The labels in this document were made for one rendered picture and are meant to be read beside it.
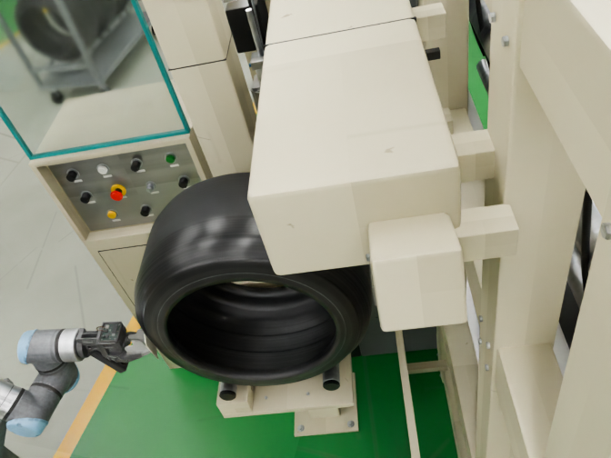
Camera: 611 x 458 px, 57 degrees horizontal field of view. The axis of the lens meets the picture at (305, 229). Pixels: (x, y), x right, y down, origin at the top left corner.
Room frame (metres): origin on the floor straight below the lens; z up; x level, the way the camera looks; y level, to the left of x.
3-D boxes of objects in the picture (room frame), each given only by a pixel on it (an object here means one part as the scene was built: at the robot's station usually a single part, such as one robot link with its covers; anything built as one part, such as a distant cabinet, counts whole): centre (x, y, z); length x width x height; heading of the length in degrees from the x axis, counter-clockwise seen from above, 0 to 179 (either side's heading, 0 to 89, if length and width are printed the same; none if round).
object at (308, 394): (0.96, 0.15, 0.80); 0.37 x 0.36 x 0.02; 79
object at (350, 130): (0.78, -0.12, 1.71); 0.61 x 0.25 x 0.15; 169
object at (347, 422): (1.22, 0.12, 0.01); 0.27 x 0.27 x 0.02; 79
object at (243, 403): (0.99, 0.29, 0.83); 0.36 x 0.09 x 0.06; 169
